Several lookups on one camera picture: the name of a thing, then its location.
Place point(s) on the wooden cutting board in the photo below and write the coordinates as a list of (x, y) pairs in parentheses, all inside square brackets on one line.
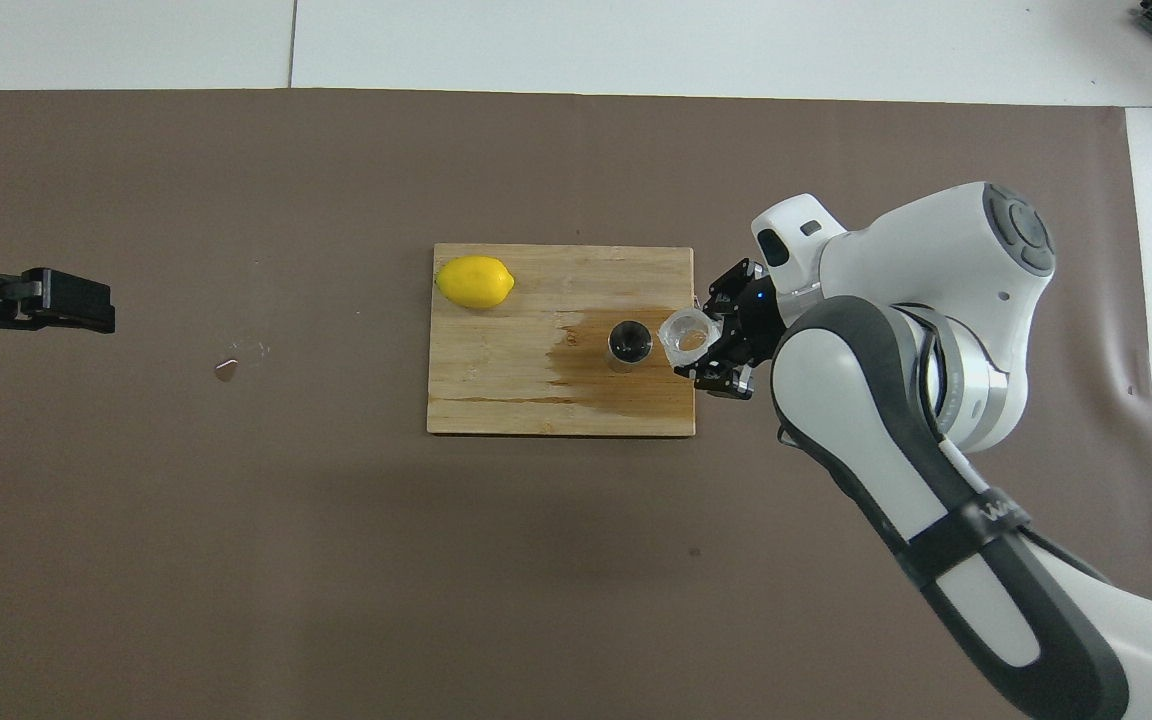
[(496, 380)]

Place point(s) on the steel double jigger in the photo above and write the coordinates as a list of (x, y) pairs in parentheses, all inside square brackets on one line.
[(629, 342)]

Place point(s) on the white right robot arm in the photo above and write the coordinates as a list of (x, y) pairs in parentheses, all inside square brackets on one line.
[(936, 260)]

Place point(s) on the brown paper table mat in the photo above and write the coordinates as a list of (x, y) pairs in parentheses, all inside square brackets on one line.
[(136, 500)]

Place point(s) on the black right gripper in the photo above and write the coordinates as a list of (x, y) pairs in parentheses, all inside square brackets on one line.
[(756, 330)]

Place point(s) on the clear textured glass cup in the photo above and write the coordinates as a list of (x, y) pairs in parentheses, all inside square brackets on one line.
[(686, 335)]

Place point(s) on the yellow lemon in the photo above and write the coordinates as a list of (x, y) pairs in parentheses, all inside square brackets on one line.
[(474, 282)]

